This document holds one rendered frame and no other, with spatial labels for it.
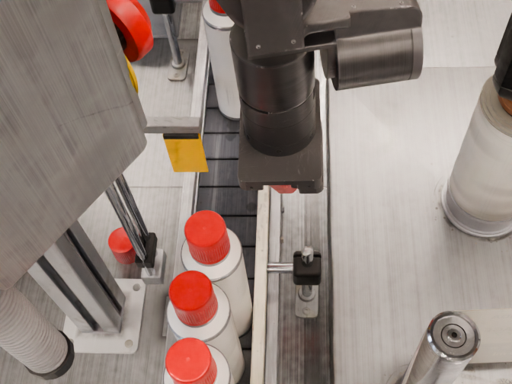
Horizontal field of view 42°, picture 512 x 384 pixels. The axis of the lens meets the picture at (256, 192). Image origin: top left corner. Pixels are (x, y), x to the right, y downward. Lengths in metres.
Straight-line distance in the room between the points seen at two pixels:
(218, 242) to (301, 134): 0.10
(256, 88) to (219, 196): 0.33
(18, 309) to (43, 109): 0.19
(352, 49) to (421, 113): 0.40
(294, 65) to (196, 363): 0.22
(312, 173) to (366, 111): 0.33
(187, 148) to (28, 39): 0.32
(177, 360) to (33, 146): 0.26
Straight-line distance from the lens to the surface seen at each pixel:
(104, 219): 0.84
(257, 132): 0.50
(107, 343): 0.77
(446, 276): 0.74
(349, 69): 0.45
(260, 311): 0.67
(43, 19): 0.23
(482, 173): 0.67
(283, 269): 0.69
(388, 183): 0.78
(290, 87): 0.46
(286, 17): 0.41
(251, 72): 0.45
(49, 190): 0.28
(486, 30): 1.02
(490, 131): 0.62
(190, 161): 0.56
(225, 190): 0.77
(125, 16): 0.30
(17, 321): 0.42
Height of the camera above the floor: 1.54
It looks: 60 degrees down
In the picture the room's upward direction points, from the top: 7 degrees counter-clockwise
